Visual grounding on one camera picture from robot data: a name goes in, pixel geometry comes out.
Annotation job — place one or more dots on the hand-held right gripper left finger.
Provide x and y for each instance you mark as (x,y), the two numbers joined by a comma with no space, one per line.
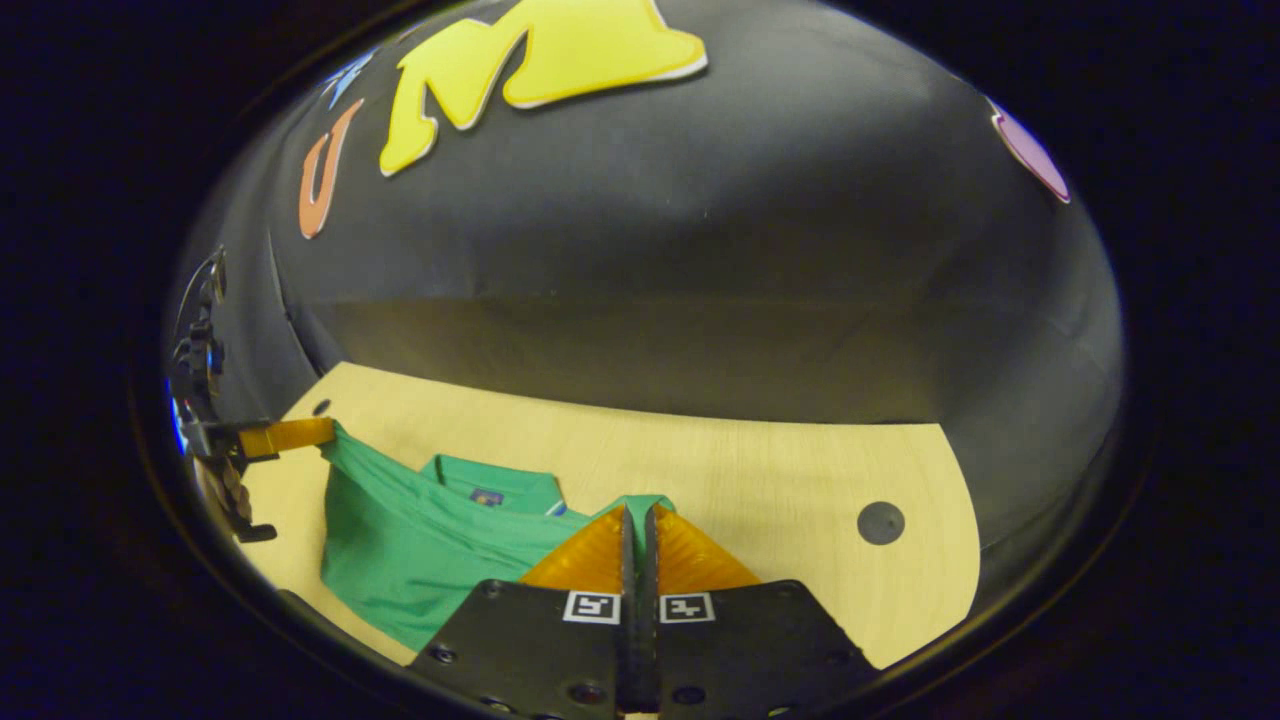
(540,650)

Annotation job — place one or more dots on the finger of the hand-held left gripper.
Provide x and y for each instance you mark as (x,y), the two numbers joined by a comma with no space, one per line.
(290,436)

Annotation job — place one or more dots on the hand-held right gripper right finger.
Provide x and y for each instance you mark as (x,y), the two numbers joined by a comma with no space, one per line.
(740,650)

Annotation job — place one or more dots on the green T-shirt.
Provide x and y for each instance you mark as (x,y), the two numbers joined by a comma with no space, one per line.
(420,560)

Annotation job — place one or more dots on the black backdrop cloth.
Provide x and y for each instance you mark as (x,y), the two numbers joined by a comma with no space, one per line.
(750,250)

